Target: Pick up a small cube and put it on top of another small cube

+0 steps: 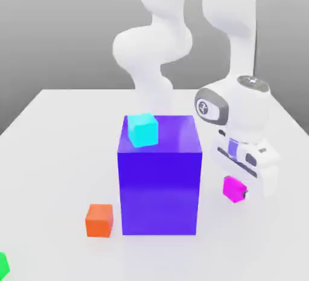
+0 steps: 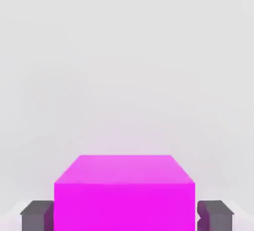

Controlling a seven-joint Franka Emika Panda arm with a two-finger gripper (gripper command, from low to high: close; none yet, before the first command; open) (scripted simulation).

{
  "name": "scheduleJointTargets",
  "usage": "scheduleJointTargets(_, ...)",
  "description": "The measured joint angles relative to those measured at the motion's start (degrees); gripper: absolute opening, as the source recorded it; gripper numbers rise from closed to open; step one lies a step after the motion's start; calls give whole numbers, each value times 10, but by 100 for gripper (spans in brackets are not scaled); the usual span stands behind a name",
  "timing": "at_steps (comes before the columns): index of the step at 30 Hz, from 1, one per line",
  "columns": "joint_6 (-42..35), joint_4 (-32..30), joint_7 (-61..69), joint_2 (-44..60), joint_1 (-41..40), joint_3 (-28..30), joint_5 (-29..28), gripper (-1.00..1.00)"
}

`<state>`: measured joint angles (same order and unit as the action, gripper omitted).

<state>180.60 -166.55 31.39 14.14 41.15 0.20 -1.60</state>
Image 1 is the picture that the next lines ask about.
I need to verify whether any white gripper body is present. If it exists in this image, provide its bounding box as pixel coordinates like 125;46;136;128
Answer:
209;137;279;198

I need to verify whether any small magenta cube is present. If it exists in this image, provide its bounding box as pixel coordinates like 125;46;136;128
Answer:
222;175;249;204

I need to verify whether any small cyan cube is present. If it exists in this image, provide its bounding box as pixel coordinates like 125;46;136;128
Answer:
127;113;159;148

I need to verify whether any small orange cube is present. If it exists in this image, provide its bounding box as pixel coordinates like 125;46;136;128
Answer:
84;203;114;238

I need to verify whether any small green cube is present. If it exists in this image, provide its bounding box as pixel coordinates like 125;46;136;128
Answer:
0;251;11;281

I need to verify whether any large purple box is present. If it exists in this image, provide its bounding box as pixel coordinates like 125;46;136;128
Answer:
117;115;203;236

